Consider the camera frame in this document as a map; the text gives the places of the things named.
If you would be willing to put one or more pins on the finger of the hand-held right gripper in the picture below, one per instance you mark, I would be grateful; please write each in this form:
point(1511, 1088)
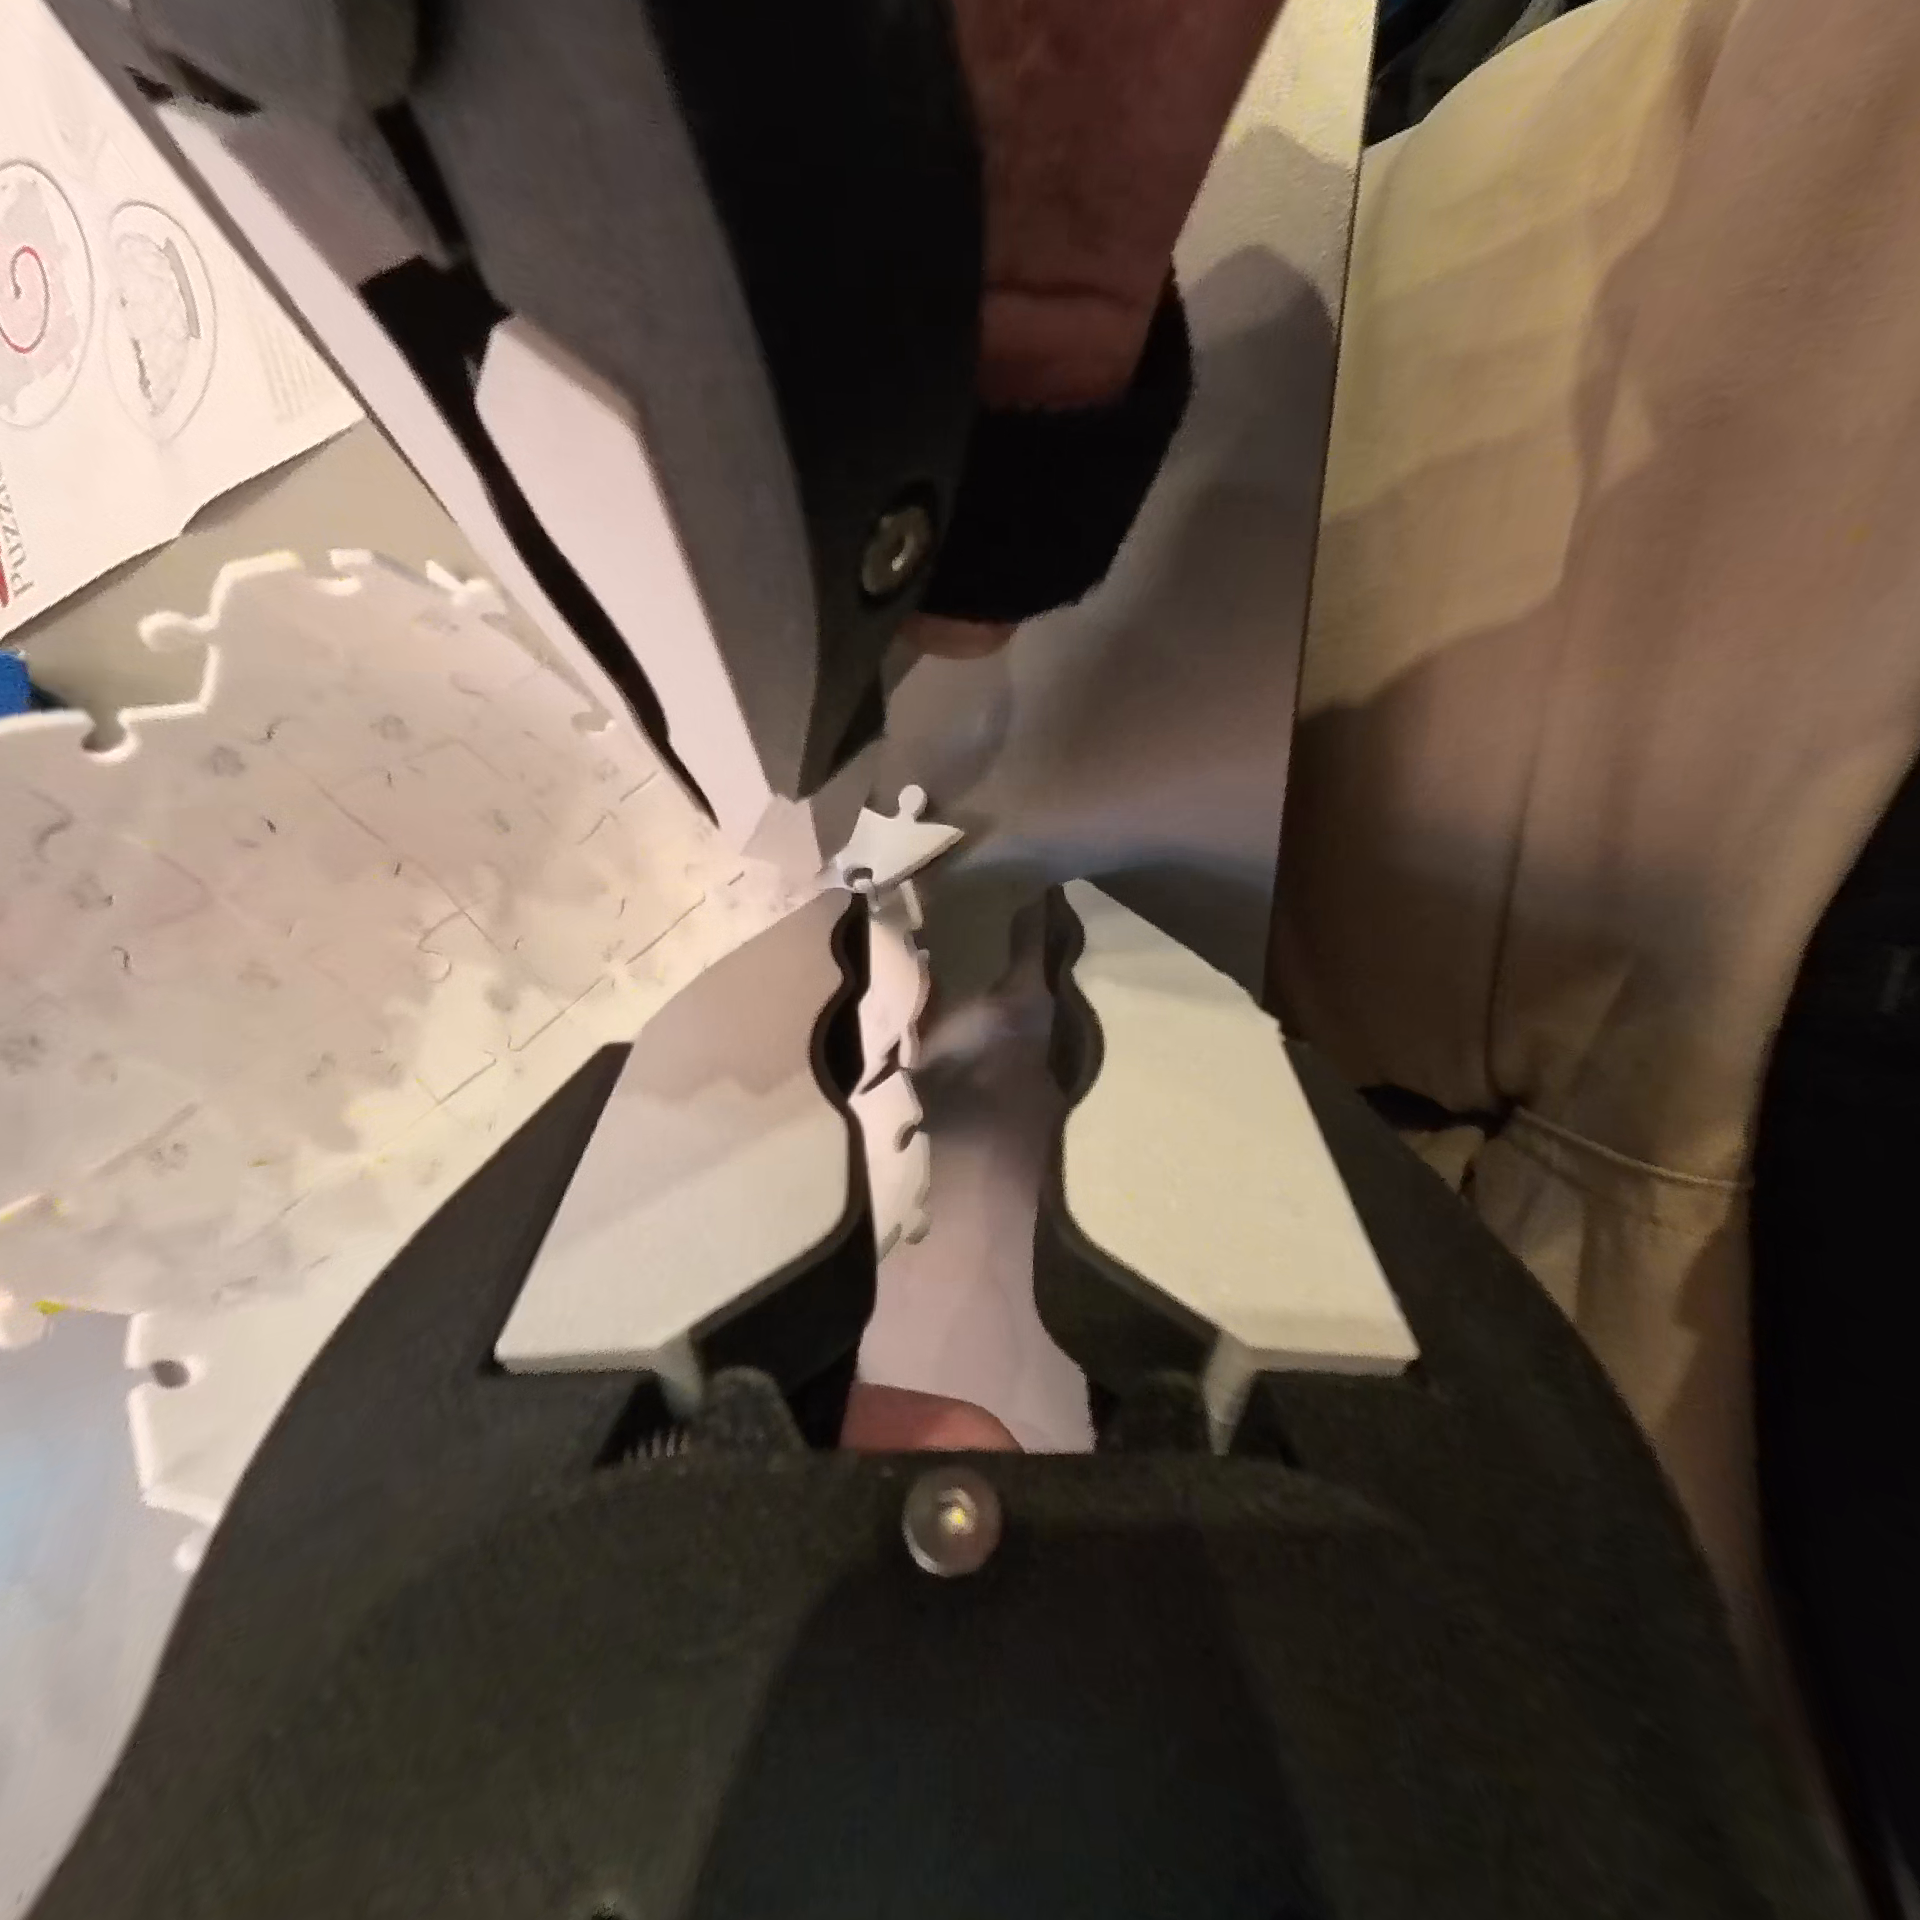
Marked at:
point(375, 375)
point(630, 525)

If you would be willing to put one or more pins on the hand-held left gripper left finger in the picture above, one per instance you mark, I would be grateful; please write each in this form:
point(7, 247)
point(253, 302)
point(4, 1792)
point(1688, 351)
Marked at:
point(692, 1200)

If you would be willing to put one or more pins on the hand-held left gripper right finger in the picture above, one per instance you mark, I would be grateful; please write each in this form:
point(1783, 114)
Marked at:
point(1231, 1200)

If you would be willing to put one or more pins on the single curved puzzle piece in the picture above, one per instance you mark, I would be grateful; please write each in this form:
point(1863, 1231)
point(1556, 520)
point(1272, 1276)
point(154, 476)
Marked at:
point(901, 849)

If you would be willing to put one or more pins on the partly built white puzzle ball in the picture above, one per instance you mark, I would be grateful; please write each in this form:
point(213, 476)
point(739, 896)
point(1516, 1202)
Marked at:
point(300, 902)

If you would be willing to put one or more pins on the blue cartoon puzzle box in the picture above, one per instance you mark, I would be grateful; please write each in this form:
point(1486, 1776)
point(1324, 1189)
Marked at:
point(12, 682)

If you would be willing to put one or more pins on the person's right hand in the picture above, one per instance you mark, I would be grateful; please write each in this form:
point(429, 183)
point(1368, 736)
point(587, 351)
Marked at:
point(1096, 149)

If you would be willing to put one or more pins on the folded paper instruction leaflet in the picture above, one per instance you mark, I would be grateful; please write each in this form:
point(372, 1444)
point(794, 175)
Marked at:
point(149, 301)

